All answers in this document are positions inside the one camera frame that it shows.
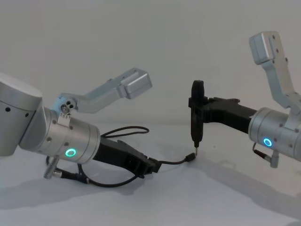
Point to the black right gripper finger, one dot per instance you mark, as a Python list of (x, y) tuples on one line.
[(200, 103), (201, 117)]

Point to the black electric screwdriver tool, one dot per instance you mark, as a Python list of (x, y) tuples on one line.
[(197, 89)]

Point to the white table cloth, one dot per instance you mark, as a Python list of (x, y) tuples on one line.
[(178, 195)]

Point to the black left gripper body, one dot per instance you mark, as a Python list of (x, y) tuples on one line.
[(117, 153)]

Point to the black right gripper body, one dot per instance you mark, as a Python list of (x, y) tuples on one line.
[(225, 113)]

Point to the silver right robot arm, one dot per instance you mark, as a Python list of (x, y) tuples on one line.
[(275, 131)]

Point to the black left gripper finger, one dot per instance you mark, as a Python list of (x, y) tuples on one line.
[(154, 164), (141, 173)]

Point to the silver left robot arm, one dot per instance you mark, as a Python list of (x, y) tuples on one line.
[(58, 139)]

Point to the white curtain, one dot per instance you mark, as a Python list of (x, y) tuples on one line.
[(150, 35)]

